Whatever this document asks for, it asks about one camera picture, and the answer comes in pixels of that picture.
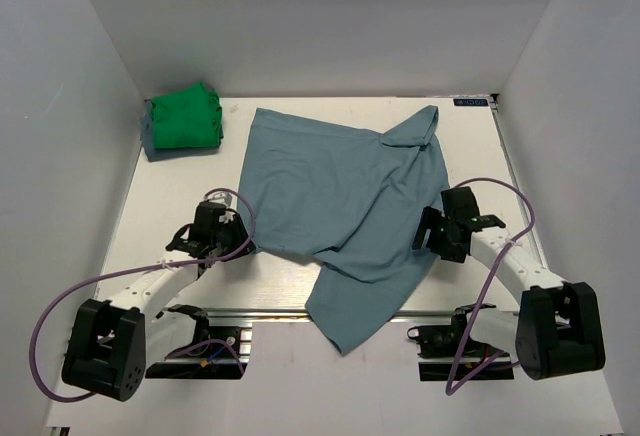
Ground folded green t-shirt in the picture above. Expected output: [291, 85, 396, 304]
[151, 82, 223, 150]

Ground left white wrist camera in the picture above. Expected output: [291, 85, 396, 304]
[205, 191, 235, 223]

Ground blue label sticker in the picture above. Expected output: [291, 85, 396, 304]
[453, 98, 489, 107]

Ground blue-grey t-shirt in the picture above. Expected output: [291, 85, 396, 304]
[239, 105, 448, 354]

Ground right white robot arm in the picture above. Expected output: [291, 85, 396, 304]
[407, 187, 606, 380]

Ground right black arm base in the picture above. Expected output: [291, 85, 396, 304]
[405, 305, 516, 383]

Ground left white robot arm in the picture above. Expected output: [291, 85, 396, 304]
[61, 200, 256, 401]

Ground folded blue-grey t-shirt underneath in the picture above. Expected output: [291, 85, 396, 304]
[140, 100, 170, 162]

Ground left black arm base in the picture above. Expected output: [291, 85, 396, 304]
[145, 305, 251, 380]

